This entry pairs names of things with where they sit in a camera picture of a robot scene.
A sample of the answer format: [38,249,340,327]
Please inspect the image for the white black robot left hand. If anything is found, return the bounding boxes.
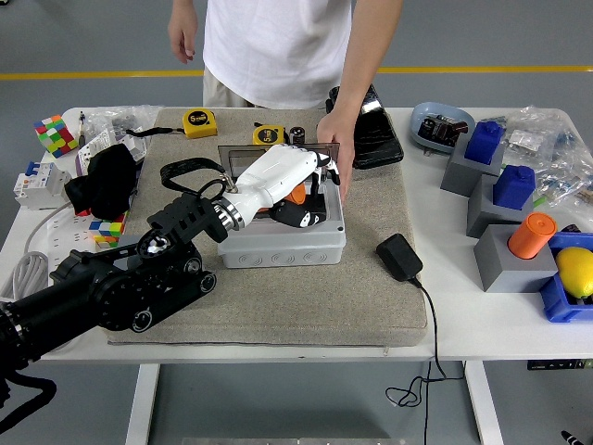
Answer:
[221,143,342,229]

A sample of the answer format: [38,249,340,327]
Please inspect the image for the person's right hand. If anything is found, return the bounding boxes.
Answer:
[168,20,200,65]

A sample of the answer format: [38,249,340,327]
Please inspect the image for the person's left hand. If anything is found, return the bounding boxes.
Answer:
[316,110,357,200]

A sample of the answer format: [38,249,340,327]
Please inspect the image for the orange cylinder battery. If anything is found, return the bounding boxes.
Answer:
[507,211,559,261]
[259,183,308,212]

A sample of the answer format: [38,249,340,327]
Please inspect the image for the smoky transparent box lid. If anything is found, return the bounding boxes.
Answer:
[217,142,342,163]

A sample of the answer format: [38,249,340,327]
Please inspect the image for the grey electrical enclosure box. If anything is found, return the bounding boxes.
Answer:
[216,159,347,270]

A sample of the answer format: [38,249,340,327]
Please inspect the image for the black glossy device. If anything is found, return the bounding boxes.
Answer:
[325,83,404,171]

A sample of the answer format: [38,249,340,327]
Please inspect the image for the yellow round-faced tape measure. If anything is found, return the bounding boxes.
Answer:
[252,122,286,146]

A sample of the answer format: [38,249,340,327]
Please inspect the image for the black table control panel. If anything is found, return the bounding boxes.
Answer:
[526,359,593,372]

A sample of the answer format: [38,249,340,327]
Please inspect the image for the yellow square tape measure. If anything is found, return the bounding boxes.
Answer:
[125,108,219,139]

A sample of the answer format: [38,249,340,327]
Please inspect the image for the person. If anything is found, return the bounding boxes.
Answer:
[202,0,354,110]

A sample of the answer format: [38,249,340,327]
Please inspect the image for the light blue bowl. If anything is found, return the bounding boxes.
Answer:
[410,101,477,157]

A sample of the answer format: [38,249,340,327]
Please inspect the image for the white table leg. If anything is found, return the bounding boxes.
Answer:
[464,361,504,445]
[124,362,161,445]

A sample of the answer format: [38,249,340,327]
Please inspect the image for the dark electronic components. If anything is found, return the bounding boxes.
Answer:
[417,114,469,148]

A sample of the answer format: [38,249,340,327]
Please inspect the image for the clear bag of metal parts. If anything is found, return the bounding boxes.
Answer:
[85,104,166,140]

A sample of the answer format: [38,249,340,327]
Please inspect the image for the white plastic module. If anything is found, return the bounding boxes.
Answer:
[124,136,149,161]

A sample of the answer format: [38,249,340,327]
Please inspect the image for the grey holder block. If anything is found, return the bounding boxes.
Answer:
[466,173,536,240]
[439,136,507,199]
[473,223,560,294]

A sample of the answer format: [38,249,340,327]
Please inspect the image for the blue plastic bin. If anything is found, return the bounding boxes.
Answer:
[538,231,593,324]

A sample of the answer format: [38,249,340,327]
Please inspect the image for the black power adapter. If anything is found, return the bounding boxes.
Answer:
[375,233,424,282]

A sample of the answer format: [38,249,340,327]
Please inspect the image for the white purple card package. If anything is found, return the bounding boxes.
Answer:
[73,127,117,177]

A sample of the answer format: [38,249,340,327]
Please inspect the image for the grey-brown cushion mat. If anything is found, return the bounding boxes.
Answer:
[99,107,430,348]

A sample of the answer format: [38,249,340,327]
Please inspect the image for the blue plastic block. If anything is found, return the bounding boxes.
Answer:
[492,164,537,209]
[464,121,505,166]

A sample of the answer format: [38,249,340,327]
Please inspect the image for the black cloth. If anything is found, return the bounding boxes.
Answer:
[64,143,140,222]

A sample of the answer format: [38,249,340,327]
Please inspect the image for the large multicolour puzzle cube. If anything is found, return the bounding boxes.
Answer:
[33,114,80,159]

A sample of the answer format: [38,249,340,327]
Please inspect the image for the yellow lemon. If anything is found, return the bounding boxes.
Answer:
[555,247,593,300]

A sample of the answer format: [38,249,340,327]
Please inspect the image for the small multicolour puzzle cube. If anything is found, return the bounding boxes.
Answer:
[88,210,129,251]

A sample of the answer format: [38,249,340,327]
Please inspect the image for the small bag of white parts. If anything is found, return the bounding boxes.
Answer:
[504,129,546,152]

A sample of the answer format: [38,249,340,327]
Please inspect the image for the white circuit breaker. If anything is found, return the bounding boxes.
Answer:
[13,160,73,210]

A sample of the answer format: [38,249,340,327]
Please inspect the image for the white power strip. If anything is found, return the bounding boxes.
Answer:
[48,210,101,263]

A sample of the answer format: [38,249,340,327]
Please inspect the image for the clear bags of parts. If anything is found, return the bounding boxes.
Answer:
[493,105,593,210]

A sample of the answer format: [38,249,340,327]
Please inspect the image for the black adapter cord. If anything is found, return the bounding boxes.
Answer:
[385,275,466,445]

